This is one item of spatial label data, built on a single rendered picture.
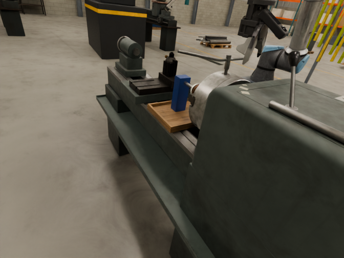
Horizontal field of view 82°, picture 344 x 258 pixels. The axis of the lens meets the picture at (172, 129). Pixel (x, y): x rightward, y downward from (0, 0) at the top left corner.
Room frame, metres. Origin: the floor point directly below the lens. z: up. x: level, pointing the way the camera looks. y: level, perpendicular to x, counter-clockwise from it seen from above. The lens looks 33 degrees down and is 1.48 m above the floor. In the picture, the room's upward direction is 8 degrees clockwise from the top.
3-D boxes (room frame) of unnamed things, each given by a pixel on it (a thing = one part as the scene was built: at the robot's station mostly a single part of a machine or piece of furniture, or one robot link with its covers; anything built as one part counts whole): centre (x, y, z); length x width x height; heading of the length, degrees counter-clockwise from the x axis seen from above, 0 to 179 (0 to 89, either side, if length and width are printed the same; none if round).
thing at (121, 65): (1.88, 0.48, 1.01); 0.30 x 0.20 x 0.29; 36
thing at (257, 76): (1.36, -0.56, 1.15); 0.15 x 0.15 x 0.10
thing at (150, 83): (1.42, 0.13, 0.95); 0.43 x 0.18 x 0.04; 126
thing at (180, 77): (1.18, -0.02, 1.00); 0.08 x 0.06 x 0.23; 126
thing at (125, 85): (1.47, 0.14, 0.89); 0.53 x 0.30 x 0.06; 126
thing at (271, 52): (1.36, -0.56, 1.27); 0.13 x 0.12 x 0.14; 48
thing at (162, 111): (1.14, -0.05, 0.88); 0.36 x 0.30 x 0.04; 126
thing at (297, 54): (0.65, -0.34, 1.38); 0.04 x 0.03 x 0.05; 36
